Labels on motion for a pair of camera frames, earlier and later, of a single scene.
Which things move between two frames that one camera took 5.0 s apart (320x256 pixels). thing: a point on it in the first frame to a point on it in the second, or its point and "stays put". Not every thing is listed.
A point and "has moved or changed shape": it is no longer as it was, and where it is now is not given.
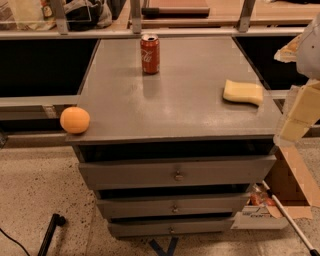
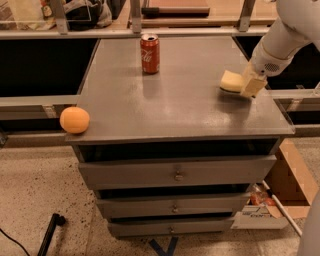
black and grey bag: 85,15 stays put
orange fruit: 75,120 stays put
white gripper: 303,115 to 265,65
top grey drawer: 176,172 stays put
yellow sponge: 243,91 has moved or changed shape
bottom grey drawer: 166,228 stays put
